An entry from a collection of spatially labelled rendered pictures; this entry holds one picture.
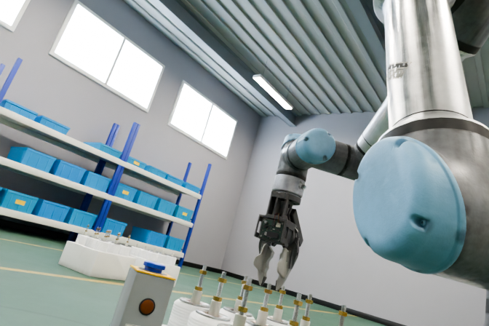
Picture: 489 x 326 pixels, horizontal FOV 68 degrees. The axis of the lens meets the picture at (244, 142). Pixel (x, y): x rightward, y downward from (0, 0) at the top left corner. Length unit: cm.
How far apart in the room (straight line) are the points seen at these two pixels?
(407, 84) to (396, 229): 18
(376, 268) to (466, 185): 684
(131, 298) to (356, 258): 675
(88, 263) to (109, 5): 478
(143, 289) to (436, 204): 49
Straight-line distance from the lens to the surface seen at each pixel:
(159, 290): 68
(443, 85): 45
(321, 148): 78
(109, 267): 306
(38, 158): 522
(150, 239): 625
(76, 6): 648
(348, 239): 741
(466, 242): 36
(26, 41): 606
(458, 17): 70
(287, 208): 87
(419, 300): 698
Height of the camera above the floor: 37
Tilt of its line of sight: 18 degrees up
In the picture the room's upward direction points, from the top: 15 degrees clockwise
